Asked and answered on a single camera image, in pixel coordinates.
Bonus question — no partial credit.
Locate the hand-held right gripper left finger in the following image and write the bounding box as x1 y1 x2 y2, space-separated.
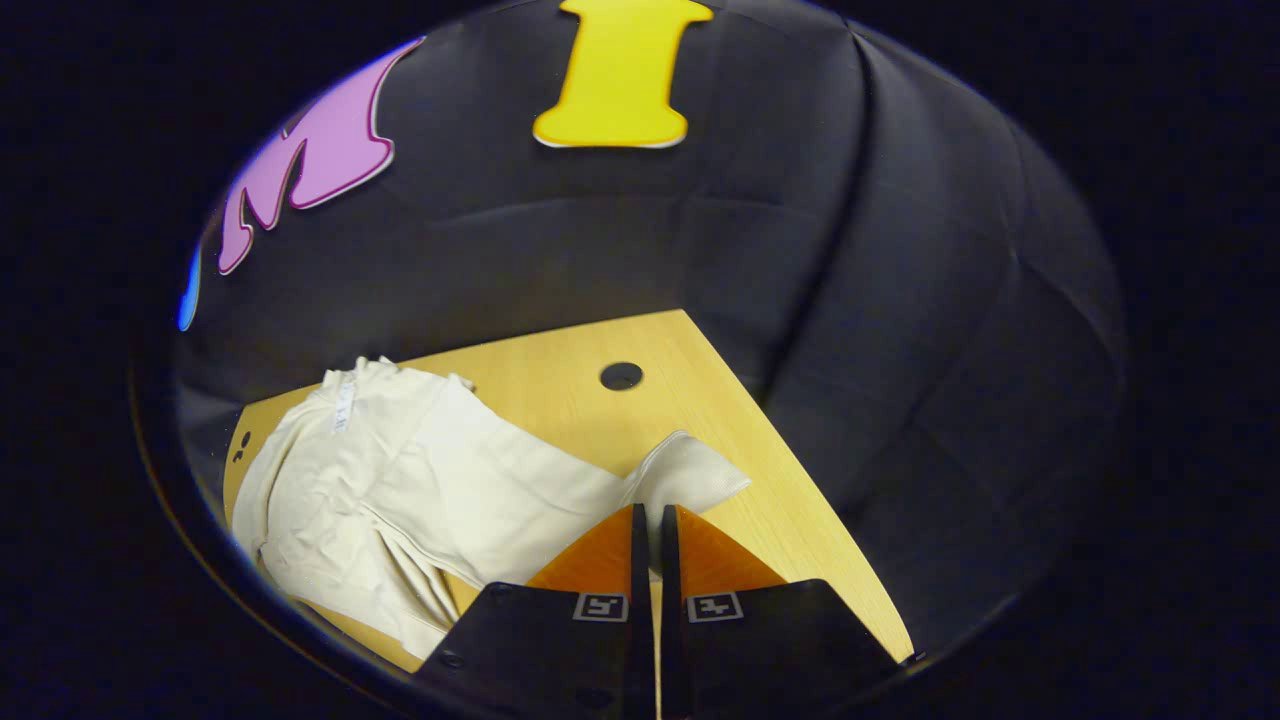
415 503 657 720

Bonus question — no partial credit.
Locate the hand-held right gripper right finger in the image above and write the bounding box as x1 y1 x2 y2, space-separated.
660 503 902 720

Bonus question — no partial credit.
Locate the white cloth garment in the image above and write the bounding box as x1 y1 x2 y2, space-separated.
232 356 752 661

